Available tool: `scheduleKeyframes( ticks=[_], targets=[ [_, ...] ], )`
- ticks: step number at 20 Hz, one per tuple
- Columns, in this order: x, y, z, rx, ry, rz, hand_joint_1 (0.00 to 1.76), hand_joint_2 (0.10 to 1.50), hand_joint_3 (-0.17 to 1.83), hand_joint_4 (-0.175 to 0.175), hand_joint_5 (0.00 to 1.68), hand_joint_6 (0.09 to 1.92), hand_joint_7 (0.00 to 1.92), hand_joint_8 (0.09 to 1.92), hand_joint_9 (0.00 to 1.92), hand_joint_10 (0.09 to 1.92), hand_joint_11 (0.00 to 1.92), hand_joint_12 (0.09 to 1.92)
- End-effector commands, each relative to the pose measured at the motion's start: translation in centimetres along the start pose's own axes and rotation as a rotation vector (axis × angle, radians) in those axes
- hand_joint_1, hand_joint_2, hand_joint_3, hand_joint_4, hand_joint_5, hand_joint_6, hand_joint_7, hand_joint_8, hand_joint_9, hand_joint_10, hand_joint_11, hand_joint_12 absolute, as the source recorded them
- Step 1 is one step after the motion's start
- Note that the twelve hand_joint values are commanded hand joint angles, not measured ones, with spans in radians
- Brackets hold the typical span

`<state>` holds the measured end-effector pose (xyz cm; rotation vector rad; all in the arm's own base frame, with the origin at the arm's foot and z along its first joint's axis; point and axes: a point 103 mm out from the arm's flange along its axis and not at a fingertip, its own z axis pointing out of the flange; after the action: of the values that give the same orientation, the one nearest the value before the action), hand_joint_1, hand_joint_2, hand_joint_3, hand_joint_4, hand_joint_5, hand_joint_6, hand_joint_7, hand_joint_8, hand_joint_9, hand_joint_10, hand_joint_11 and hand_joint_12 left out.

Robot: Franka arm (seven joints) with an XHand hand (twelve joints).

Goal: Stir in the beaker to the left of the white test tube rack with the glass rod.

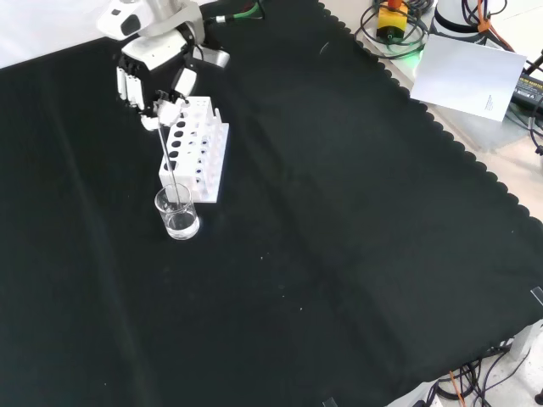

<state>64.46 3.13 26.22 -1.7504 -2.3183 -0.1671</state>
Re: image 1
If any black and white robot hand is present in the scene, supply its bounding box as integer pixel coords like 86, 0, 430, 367
96, 0, 232, 132

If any clear glass rod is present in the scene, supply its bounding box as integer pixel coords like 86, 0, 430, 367
156, 120, 184, 215

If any clear glass beaker with water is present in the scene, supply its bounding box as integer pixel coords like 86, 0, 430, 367
154, 183, 201, 241

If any white test tube rack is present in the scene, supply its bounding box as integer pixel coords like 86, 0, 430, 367
158, 96, 231, 204

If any black bench cloth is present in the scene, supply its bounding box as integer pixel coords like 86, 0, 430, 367
0, 0, 543, 407

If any yellow stop button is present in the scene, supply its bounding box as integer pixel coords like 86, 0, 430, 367
376, 0, 411, 42

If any pale board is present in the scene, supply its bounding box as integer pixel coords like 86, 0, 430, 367
410, 33, 528, 124

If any black power adapter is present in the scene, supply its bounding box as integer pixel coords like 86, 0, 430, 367
510, 70, 543, 107

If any green cable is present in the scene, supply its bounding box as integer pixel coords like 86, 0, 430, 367
214, 0, 266, 23

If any black stop button cable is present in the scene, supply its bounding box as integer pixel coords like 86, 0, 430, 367
359, 0, 430, 59

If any thin orange cable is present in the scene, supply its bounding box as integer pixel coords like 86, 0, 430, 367
448, 371, 465, 407

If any black cable bundle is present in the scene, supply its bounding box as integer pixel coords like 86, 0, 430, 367
428, 355, 534, 407

